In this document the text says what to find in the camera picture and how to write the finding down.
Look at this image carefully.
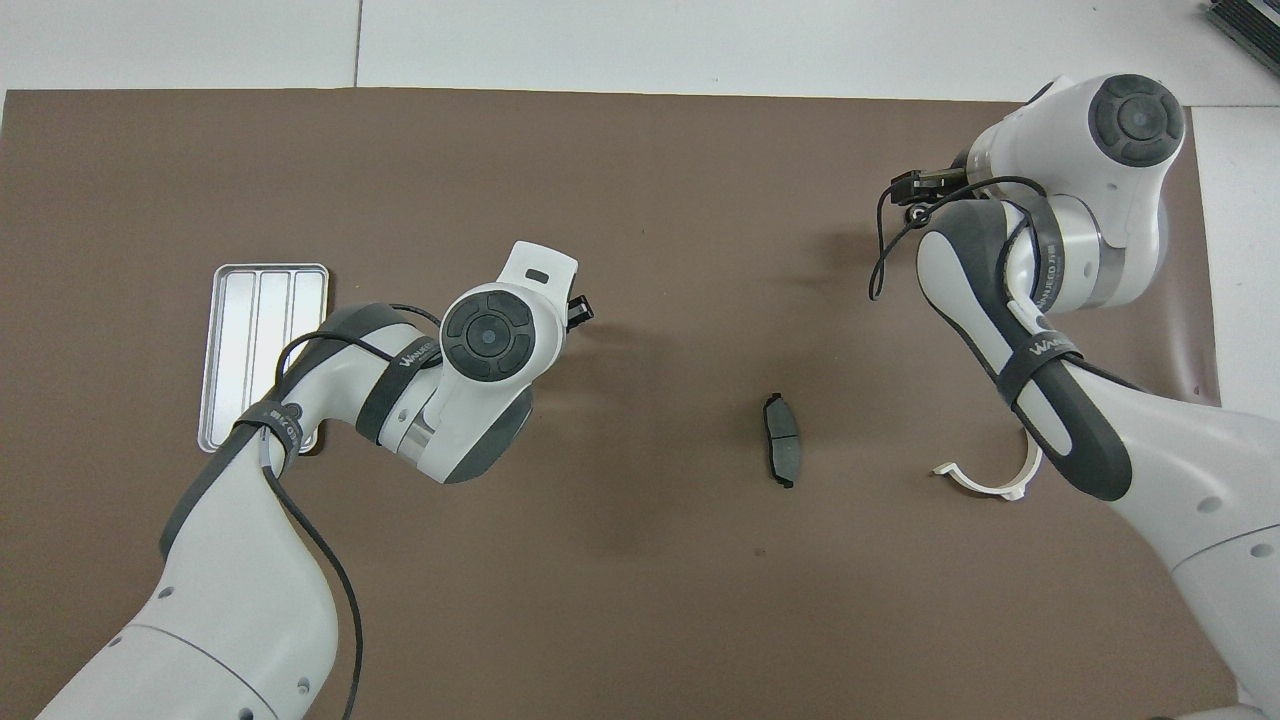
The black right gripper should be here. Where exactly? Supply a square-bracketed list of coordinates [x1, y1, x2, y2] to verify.
[891, 168, 969, 205]

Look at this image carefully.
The silver metal compartment tray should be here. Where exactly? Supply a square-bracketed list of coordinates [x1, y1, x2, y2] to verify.
[197, 263, 331, 456]

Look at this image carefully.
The dark grey brake pad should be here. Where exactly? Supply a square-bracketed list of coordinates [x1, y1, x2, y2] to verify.
[762, 391, 804, 490]

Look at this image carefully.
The brown table mat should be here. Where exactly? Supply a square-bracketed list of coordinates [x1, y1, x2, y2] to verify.
[0, 88, 1259, 720]

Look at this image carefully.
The grey ribbed metal object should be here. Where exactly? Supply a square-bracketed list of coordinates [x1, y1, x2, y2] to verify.
[1205, 0, 1280, 61]

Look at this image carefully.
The white curved plastic bracket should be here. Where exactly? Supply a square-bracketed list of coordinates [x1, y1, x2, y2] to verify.
[932, 440, 1046, 501]

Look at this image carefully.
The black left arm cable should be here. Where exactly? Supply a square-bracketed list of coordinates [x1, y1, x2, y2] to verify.
[255, 303, 446, 720]

